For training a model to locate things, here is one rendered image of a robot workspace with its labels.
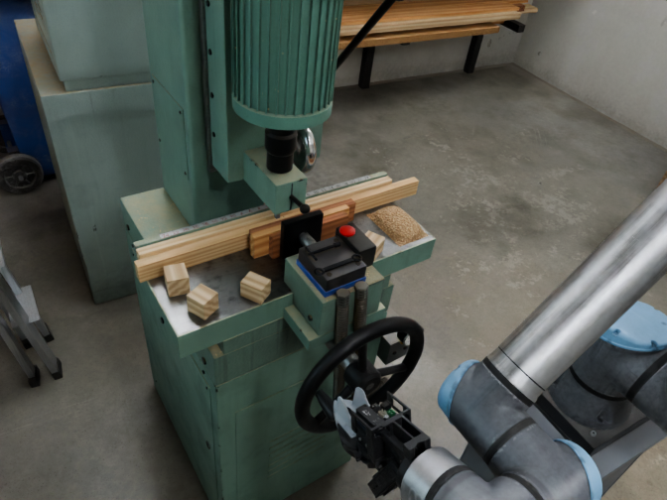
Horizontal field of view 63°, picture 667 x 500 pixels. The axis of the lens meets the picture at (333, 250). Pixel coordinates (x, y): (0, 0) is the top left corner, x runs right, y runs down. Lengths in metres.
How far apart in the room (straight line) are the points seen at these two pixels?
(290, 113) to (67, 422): 1.40
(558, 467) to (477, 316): 1.65
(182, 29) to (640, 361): 1.09
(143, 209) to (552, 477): 1.07
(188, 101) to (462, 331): 1.55
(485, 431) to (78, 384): 1.57
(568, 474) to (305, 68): 0.68
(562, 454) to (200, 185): 0.87
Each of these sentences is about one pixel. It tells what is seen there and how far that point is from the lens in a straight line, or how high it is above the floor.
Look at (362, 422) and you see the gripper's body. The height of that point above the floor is 0.97.
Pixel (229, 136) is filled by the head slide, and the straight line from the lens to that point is 1.09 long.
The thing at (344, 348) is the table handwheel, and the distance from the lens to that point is 0.91.
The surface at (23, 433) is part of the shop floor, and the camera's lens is 2.05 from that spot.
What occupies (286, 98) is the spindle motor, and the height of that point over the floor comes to 1.26.
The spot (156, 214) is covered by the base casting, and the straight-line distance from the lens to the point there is 1.40.
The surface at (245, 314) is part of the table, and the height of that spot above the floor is 0.89.
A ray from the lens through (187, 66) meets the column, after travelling 1.10.
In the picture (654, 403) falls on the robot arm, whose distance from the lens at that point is 1.27.
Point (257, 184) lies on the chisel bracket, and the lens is 1.09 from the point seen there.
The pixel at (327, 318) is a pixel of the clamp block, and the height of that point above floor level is 0.91.
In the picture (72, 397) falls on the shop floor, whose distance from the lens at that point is 2.07.
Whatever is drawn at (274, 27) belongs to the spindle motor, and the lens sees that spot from 0.86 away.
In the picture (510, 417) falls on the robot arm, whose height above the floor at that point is 1.03.
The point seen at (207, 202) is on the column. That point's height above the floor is 0.89.
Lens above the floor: 1.64
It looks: 41 degrees down
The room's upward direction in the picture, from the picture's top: 8 degrees clockwise
